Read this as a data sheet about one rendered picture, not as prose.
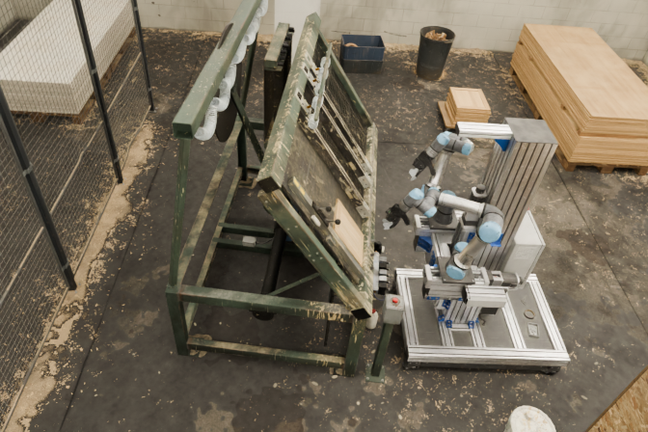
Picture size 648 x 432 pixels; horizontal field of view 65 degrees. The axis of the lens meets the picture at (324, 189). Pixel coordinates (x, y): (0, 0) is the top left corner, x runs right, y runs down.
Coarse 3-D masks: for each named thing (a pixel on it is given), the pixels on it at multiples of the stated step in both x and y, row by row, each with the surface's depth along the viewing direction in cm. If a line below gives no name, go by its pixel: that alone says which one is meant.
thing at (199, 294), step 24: (240, 120) 505; (240, 144) 533; (216, 168) 448; (240, 168) 545; (216, 192) 425; (192, 240) 383; (288, 240) 450; (168, 288) 348; (192, 288) 349; (264, 288) 365; (192, 312) 406; (264, 312) 351; (288, 312) 348; (312, 312) 345; (336, 312) 344; (360, 336) 357; (288, 360) 387; (312, 360) 384; (336, 360) 385
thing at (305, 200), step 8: (288, 184) 305; (296, 192) 308; (304, 200) 312; (312, 208) 316; (320, 224) 324; (328, 232) 328; (336, 240) 332; (344, 248) 340; (344, 256) 342; (352, 256) 347; (352, 264) 346; (360, 272) 351
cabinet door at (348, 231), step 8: (336, 200) 364; (336, 208) 356; (344, 208) 368; (336, 216) 350; (344, 216) 364; (344, 224) 360; (352, 224) 372; (336, 232) 342; (344, 232) 355; (352, 232) 367; (360, 232) 380; (344, 240) 349; (352, 240) 363; (360, 240) 375; (352, 248) 357; (360, 248) 370; (360, 256) 365; (360, 264) 361
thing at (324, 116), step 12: (312, 84) 366; (312, 96) 374; (312, 108) 381; (324, 108) 384; (324, 120) 386; (336, 132) 393; (336, 144) 400; (348, 144) 406; (348, 156) 407; (360, 168) 413; (360, 180) 422
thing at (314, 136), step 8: (296, 88) 338; (296, 96) 332; (304, 96) 342; (304, 104) 339; (304, 112) 342; (304, 120) 345; (304, 128) 350; (312, 136) 354; (320, 136) 358; (312, 144) 358; (320, 144) 357; (320, 152) 362; (328, 152) 361; (328, 160) 366; (336, 160) 370; (336, 168) 370; (336, 176) 375; (344, 176) 374; (344, 184) 379; (352, 184) 384; (352, 192) 384; (352, 200) 389; (360, 200) 388; (360, 208) 394; (368, 208) 399
